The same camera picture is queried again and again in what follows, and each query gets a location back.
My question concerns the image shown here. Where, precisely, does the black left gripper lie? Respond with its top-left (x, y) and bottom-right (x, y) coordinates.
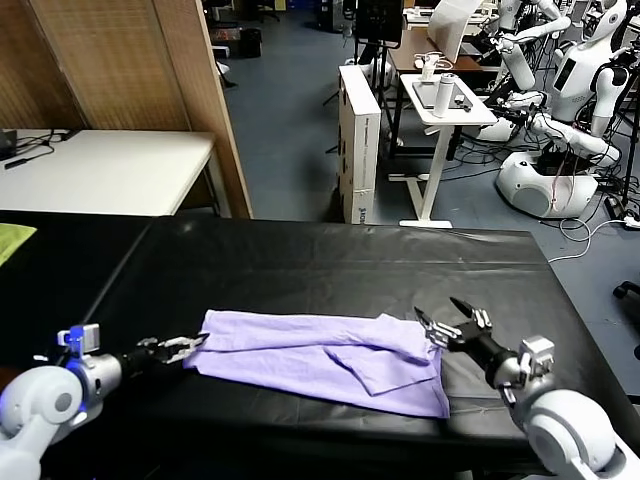
top-left (119, 331), bottom-right (211, 379)

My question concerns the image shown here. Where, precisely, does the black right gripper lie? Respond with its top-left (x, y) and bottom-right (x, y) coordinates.
top-left (413, 297), bottom-right (504, 369)

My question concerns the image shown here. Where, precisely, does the lilac t-shirt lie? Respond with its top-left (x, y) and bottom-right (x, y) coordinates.
top-left (182, 308), bottom-right (451, 419)

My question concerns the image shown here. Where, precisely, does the large black table cover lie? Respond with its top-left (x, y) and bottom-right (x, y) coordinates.
top-left (39, 217), bottom-right (640, 451)

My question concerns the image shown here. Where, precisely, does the small black table cover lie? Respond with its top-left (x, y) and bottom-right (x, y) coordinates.
top-left (0, 209), bottom-right (154, 375)

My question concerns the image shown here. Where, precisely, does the white standing desk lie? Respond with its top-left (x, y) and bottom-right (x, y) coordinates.
top-left (387, 73), bottom-right (499, 229)

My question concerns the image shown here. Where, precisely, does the black chair base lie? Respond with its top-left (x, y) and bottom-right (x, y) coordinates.
top-left (613, 272), bottom-right (640, 359)

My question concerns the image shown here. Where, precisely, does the white table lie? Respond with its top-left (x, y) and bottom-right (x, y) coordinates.
top-left (0, 128), bottom-right (221, 217)

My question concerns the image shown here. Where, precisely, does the green cloth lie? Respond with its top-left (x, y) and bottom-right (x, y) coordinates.
top-left (0, 223), bottom-right (38, 266)

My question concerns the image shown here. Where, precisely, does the tall white cardboard box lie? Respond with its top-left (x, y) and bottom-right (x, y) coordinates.
top-left (337, 64), bottom-right (382, 225)

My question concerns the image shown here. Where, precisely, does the white bottle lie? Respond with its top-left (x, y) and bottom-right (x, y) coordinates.
top-left (432, 72), bottom-right (456, 119)

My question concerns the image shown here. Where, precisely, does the grey tablet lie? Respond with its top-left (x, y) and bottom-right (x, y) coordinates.
top-left (412, 79), bottom-right (469, 109)

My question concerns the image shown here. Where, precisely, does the black tripod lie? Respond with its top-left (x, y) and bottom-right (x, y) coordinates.
top-left (618, 74), bottom-right (640, 206)

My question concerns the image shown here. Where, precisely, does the white desktop stand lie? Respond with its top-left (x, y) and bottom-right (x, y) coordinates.
top-left (413, 51), bottom-right (449, 81)

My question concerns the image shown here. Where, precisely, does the black box on white table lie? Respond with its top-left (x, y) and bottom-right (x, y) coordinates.
top-left (0, 128), bottom-right (19, 161)

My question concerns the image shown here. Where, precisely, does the white humanoid robot with base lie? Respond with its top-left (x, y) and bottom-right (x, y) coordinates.
top-left (494, 0), bottom-right (634, 220)

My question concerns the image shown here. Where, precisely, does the brown desk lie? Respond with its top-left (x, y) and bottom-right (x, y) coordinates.
top-left (387, 29), bottom-right (501, 156)

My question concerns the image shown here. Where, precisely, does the wooden partition screen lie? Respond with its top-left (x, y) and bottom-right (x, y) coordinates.
top-left (0, 0), bottom-right (254, 220)

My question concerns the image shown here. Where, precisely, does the white open laptop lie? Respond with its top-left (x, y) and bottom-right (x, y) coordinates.
top-left (427, 0), bottom-right (484, 64)

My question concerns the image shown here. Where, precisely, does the black bin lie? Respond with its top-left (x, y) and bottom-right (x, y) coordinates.
top-left (237, 27), bottom-right (262, 59)

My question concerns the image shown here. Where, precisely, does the black monitor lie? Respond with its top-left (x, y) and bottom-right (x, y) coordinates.
top-left (353, 0), bottom-right (404, 49)

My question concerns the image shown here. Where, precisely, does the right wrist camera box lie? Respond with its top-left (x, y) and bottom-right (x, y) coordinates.
top-left (499, 335), bottom-right (556, 401)

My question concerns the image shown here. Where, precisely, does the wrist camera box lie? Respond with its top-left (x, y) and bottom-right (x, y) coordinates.
top-left (56, 323), bottom-right (101, 357)
top-left (499, 335), bottom-right (556, 401)

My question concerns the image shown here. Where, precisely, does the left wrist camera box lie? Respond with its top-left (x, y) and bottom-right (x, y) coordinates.
top-left (56, 323), bottom-right (101, 357)

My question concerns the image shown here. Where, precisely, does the white floor cable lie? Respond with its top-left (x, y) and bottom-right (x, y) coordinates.
top-left (547, 217), bottom-right (640, 264)

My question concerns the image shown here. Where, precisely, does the black cable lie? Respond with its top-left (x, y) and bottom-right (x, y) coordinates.
top-left (3, 128), bottom-right (76, 170)

